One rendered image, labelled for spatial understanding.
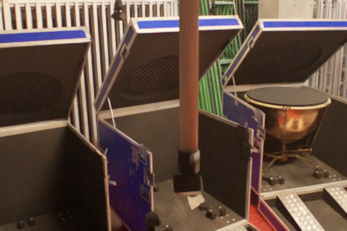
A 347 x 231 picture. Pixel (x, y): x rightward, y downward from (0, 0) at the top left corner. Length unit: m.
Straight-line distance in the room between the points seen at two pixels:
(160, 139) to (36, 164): 1.16
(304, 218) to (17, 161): 2.42
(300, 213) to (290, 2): 2.44
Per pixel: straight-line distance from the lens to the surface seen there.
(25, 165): 3.18
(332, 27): 3.64
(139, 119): 3.41
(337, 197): 3.82
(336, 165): 4.25
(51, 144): 3.17
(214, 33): 2.78
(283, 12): 4.55
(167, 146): 3.64
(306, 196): 3.84
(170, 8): 4.60
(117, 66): 2.66
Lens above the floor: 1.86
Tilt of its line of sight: 14 degrees down
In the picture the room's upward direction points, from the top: straight up
